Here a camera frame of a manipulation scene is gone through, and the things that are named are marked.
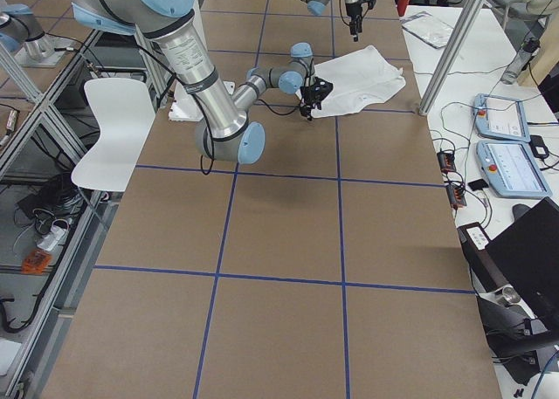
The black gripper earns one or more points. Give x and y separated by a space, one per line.
311 95
353 10

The white printed t-shirt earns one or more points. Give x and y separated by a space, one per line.
359 79

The white foil-edged package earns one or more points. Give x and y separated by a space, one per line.
428 29

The black orange adapter box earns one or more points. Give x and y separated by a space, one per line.
446 162

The upper blue teach pendant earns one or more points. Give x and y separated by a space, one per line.
500 118

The blue teach pendant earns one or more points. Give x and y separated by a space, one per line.
511 170
500 118

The white plastic chair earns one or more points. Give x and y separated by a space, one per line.
125 113

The lower blue teach pendant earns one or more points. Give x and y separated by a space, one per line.
511 170

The black laptop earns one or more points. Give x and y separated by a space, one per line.
524 255

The orange box on floor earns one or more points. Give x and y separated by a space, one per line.
36 262

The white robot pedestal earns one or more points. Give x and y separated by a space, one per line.
184 108

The aluminium frame post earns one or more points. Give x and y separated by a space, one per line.
461 29

